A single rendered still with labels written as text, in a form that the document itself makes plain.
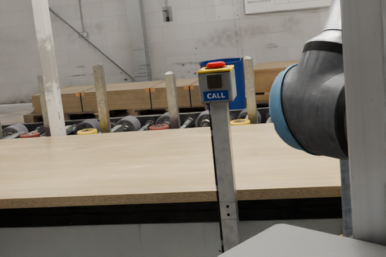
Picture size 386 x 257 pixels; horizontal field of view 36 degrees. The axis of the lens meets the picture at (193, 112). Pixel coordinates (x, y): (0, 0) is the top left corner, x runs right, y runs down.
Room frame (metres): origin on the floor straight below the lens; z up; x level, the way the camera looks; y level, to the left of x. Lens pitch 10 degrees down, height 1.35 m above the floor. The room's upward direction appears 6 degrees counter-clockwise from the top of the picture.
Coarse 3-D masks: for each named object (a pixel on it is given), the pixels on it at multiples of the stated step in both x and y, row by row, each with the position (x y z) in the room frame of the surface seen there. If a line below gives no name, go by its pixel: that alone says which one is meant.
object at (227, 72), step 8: (200, 72) 1.22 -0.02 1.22; (208, 72) 1.22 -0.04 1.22; (216, 72) 1.22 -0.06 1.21; (224, 72) 1.21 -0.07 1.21; (232, 72) 1.23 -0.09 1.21; (200, 80) 1.22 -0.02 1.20; (224, 80) 1.21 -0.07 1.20; (232, 80) 1.22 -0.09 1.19; (200, 88) 1.22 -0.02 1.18; (208, 88) 1.22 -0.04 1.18; (216, 88) 1.22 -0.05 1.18; (224, 88) 1.21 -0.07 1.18; (232, 88) 1.21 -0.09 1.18; (200, 96) 1.22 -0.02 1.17; (232, 96) 1.21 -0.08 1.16; (208, 104) 1.25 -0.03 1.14
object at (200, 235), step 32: (0, 224) 1.58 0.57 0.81; (32, 224) 1.56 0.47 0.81; (64, 224) 1.54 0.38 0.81; (96, 224) 1.52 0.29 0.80; (128, 224) 1.51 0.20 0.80; (160, 224) 1.49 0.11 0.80; (192, 224) 1.47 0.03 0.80; (256, 224) 1.44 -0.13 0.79; (288, 224) 1.42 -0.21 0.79; (320, 224) 1.41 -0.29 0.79; (0, 256) 1.58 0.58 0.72; (32, 256) 1.56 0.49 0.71; (64, 256) 1.55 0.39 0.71; (96, 256) 1.53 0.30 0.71; (128, 256) 1.51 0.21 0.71; (160, 256) 1.49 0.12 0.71; (192, 256) 1.47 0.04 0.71
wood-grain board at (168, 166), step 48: (0, 144) 2.28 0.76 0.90; (48, 144) 2.18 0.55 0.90; (96, 144) 2.10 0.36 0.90; (144, 144) 2.02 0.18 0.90; (192, 144) 1.94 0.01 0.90; (240, 144) 1.87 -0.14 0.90; (0, 192) 1.59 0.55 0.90; (48, 192) 1.54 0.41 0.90; (96, 192) 1.50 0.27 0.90; (144, 192) 1.45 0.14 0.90; (192, 192) 1.42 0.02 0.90; (240, 192) 1.40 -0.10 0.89; (288, 192) 1.37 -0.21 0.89; (336, 192) 1.35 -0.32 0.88
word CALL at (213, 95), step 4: (204, 92) 1.22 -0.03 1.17; (208, 92) 1.22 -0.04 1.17; (212, 92) 1.22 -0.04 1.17; (216, 92) 1.22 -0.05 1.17; (220, 92) 1.21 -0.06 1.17; (224, 92) 1.21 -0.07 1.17; (204, 96) 1.22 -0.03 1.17; (208, 96) 1.22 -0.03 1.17; (212, 96) 1.22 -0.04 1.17; (216, 96) 1.22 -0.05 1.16; (220, 96) 1.21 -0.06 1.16; (224, 96) 1.21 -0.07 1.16; (228, 96) 1.21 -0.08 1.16; (204, 100) 1.22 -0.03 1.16; (208, 100) 1.22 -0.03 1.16
